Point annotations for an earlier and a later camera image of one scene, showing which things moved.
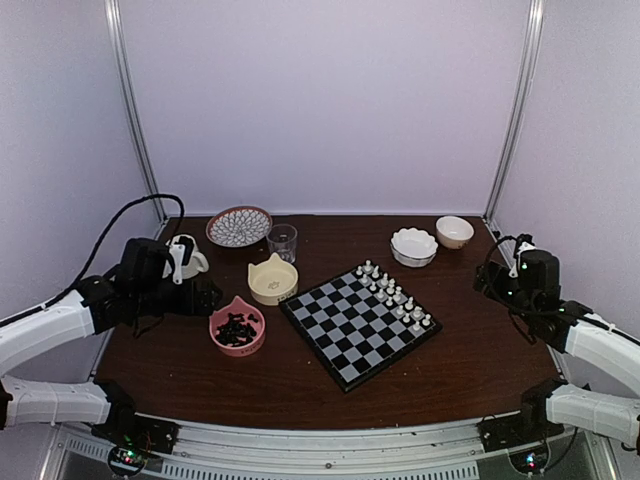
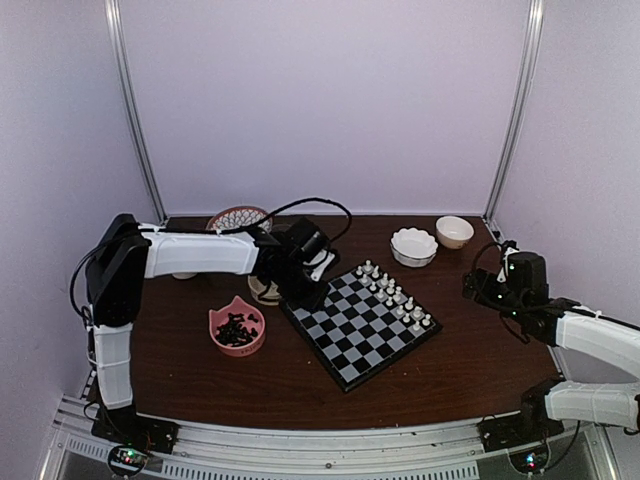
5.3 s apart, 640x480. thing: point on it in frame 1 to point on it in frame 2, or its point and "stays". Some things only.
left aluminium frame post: (122, 68) stays
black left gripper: (204, 306) to (315, 302)
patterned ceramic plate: (239, 226) stays
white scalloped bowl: (413, 248) stays
